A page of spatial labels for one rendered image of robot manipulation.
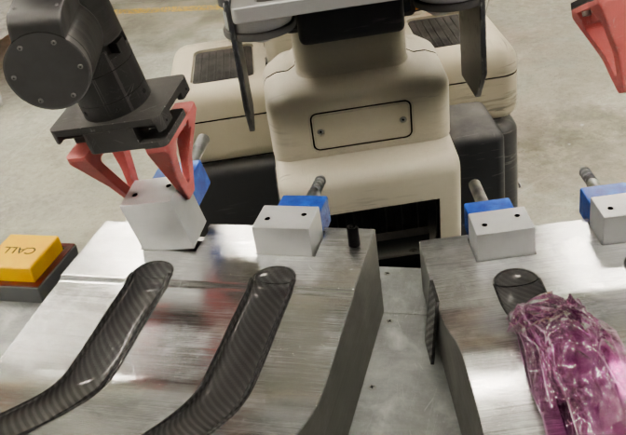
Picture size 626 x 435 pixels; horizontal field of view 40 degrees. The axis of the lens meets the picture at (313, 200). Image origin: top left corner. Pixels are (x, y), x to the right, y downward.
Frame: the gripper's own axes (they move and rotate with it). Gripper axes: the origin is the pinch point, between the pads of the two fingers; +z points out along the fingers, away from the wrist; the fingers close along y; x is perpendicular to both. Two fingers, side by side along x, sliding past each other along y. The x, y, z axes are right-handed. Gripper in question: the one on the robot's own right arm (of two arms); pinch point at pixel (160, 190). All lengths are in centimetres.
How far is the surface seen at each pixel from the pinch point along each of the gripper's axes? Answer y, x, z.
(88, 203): -124, 134, 99
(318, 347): 16.1, -13.5, 5.6
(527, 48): 5, 255, 132
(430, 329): 21.9, -5.0, 13.1
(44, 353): -4.9, -16.1, 2.7
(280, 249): 10.4, -2.8, 5.2
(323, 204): 12.7, 3.3, 5.6
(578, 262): 33.7, 2.0, 13.0
